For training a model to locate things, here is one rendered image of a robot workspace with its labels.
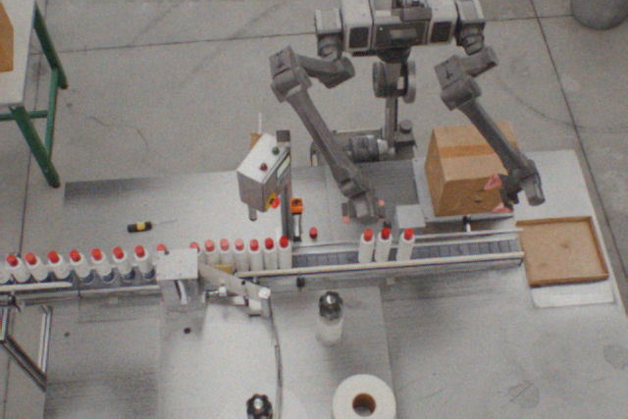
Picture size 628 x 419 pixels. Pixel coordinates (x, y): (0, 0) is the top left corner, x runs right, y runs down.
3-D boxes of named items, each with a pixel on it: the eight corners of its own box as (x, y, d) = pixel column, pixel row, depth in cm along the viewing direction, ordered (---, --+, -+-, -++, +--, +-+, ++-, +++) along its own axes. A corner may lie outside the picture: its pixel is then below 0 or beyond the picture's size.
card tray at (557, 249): (529, 285, 291) (532, 280, 288) (514, 224, 305) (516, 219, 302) (606, 279, 293) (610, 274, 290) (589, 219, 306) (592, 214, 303)
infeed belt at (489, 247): (80, 293, 287) (78, 289, 284) (81, 274, 291) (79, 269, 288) (519, 263, 295) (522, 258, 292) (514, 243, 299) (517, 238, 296)
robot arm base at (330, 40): (340, 51, 277) (341, 27, 267) (343, 69, 273) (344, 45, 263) (316, 53, 276) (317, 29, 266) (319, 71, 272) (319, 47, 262)
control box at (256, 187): (239, 201, 257) (235, 170, 240) (267, 164, 264) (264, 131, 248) (266, 215, 254) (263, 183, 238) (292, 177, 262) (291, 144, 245)
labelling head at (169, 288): (167, 312, 279) (155, 282, 257) (168, 280, 286) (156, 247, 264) (206, 309, 280) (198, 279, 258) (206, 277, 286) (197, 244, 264)
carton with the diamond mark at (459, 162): (435, 217, 304) (444, 180, 281) (423, 166, 317) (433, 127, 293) (509, 210, 306) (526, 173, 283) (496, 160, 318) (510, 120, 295)
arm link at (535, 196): (529, 156, 252) (505, 167, 256) (538, 186, 246) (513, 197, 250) (545, 170, 260) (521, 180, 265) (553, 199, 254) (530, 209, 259)
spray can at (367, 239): (358, 265, 290) (361, 239, 272) (356, 253, 292) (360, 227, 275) (372, 264, 290) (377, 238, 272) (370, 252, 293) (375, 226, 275)
